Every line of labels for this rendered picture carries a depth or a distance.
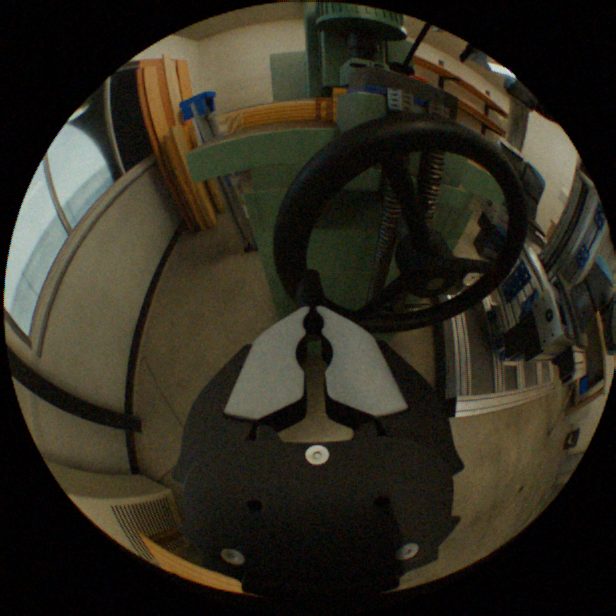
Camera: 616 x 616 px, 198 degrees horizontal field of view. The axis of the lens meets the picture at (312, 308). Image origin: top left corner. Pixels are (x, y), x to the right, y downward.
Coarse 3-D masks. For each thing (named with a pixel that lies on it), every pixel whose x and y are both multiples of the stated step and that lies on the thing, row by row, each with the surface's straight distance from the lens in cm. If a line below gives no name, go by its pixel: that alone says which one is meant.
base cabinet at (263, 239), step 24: (264, 240) 40; (312, 240) 39; (336, 240) 40; (360, 240) 41; (456, 240) 50; (264, 264) 45; (312, 264) 44; (336, 264) 45; (360, 264) 46; (336, 288) 51; (360, 288) 52; (288, 312) 61; (384, 336) 85
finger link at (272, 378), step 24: (312, 312) 13; (264, 336) 10; (288, 336) 10; (264, 360) 9; (288, 360) 8; (240, 384) 8; (264, 384) 8; (288, 384) 8; (240, 408) 7; (264, 408) 7; (288, 408) 7
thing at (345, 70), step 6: (348, 60) 46; (354, 60) 44; (360, 60) 44; (366, 60) 45; (342, 66) 53; (348, 66) 46; (384, 66) 45; (342, 72) 53; (348, 72) 45; (342, 78) 52; (348, 78) 45; (342, 84) 52
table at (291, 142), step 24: (312, 120) 44; (216, 144) 33; (240, 144) 32; (264, 144) 31; (288, 144) 31; (312, 144) 31; (192, 168) 36; (216, 168) 34; (240, 168) 33; (480, 168) 43; (456, 192) 28; (480, 192) 45
